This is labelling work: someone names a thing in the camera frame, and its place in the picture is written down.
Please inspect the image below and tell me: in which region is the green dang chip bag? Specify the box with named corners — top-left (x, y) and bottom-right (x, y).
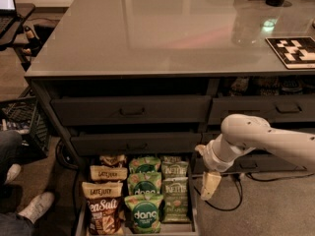
top-left (129, 156), bottom-right (161, 173)
top-left (127, 172), bottom-right (161, 195)
top-left (124, 194), bottom-right (163, 234)

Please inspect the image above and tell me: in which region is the bottom right drawer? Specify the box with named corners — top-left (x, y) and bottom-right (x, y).
top-left (192, 149), bottom-right (315, 175)

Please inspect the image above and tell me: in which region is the rear green kettle chip bag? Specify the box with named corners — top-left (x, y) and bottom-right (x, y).
top-left (160, 155), bottom-right (182, 163)

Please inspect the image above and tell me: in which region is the person leg in jeans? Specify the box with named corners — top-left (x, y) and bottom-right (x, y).
top-left (0, 131), bottom-right (22, 186)

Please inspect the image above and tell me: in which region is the rear green dang chip bag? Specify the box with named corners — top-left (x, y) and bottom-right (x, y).
top-left (129, 156), bottom-right (161, 173)

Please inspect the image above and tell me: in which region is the dark grey cabinet frame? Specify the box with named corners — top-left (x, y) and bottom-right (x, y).
top-left (25, 70), bottom-right (315, 172)

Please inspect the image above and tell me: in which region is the middle left drawer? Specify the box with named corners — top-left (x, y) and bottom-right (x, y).
top-left (71, 132), bottom-right (201, 156)

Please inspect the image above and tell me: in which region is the green jalapeno kettle chip bag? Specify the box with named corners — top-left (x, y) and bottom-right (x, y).
top-left (162, 177), bottom-right (190, 223)

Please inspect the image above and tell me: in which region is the black white fiducial marker board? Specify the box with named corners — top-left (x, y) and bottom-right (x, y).
top-left (266, 36), bottom-right (315, 69)

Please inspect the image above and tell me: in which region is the black power cable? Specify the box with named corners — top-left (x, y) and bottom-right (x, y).
top-left (193, 171), bottom-right (315, 212)

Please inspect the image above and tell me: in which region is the middle right drawer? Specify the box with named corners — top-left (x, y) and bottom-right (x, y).
top-left (203, 127), bottom-right (315, 155)

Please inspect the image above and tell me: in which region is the white sneaker far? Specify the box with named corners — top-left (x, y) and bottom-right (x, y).
top-left (5, 164), bottom-right (22, 185)

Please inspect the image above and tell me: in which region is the top left drawer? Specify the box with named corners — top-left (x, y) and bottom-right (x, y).
top-left (51, 95), bottom-right (211, 126)

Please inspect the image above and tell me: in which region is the top right drawer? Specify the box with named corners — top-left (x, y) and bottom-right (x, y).
top-left (209, 94), bottom-right (315, 125)

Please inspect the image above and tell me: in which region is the white sneaker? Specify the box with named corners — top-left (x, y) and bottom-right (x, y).
top-left (17, 192), bottom-right (55, 225)
top-left (5, 164), bottom-right (22, 185)

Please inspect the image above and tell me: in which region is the middle late july chip bag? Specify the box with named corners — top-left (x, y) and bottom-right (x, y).
top-left (90, 165), bottom-right (128, 181)

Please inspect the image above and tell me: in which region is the laptop computer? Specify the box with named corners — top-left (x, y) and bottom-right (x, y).
top-left (0, 0), bottom-right (17, 37)

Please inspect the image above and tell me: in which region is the open bottom left drawer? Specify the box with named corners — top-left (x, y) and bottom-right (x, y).
top-left (75, 156), bottom-right (199, 236)

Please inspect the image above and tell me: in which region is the front late july sea salt bag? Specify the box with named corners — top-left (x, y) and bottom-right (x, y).
top-left (82, 182), bottom-right (123, 235)

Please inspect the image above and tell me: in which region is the middle green dang chip bag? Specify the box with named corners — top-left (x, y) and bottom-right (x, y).
top-left (127, 172), bottom-right (161, 195)

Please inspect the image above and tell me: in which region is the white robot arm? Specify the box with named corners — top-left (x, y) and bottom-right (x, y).
top-left (195, 114), bottom-right (315, 201)

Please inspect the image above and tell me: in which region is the rear late july chip bag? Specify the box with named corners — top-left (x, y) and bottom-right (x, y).
top-left (99, 154), bottom-right (127, 167)

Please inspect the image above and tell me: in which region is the front green dang chip bag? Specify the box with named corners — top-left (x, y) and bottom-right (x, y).
top-left (124, 194), bottom-right (163, 234)

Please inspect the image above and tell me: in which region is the white sneaker near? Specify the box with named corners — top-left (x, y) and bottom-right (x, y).
top-left (17, 192), bottom-right (55, 225)

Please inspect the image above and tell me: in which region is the black plastic crate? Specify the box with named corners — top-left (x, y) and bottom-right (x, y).
top-left (0, 96), bottom-right (50, 158)

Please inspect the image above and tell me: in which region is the late july chip bag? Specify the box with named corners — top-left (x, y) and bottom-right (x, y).
top-left (99, 154), bottom-right (127, 167)
top-left (90, 165), bottom-right (128, 181)

